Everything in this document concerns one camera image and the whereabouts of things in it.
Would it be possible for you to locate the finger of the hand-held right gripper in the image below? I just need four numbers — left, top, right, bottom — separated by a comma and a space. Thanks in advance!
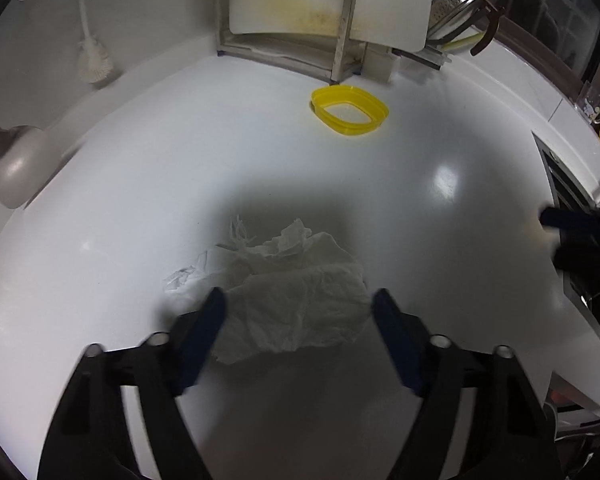
539, 204, 600, 233
554, 235, 600, 273

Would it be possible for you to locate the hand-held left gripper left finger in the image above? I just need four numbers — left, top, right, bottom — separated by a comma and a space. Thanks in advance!
37, 286, 227, 480

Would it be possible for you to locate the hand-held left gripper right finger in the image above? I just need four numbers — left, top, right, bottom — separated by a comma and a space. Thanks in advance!
371, 288, 566, 480

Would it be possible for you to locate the large white tissue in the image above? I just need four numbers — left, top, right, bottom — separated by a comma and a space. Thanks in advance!
162, 215, 372, 365

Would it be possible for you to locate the steel sink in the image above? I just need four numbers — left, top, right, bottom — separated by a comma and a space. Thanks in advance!
532, 130, 600, 311

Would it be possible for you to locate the clear plastic container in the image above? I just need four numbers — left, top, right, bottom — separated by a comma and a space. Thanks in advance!
575, 82, 600, 121

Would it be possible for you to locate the window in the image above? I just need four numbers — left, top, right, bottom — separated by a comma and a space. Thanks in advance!
500, 0, 600, 96

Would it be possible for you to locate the yellow-green stick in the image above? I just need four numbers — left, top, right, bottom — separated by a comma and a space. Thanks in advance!
440, 31, 487, 53

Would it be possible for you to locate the metal colander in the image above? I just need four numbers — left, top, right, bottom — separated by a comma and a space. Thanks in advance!
427, 0, 491, 41

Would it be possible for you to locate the metal ladle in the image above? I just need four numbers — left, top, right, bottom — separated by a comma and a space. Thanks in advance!
0, 77, 46, 209

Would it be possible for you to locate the metal cutting board rack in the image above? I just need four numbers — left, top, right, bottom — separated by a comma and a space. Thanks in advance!
215, 0, 368, 83

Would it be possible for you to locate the white dish brush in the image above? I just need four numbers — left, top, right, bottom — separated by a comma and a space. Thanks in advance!
65, 0, 115, 85

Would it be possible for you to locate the white cutting board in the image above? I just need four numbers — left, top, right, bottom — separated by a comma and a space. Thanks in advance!
228, 0, 436, 53

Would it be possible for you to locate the brown wooden handle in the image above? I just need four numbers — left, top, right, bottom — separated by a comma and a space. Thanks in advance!
470, 2, 506, 57

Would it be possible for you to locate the yellow plastic ring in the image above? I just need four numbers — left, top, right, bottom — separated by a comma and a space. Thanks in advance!
310, 86, 391, 137

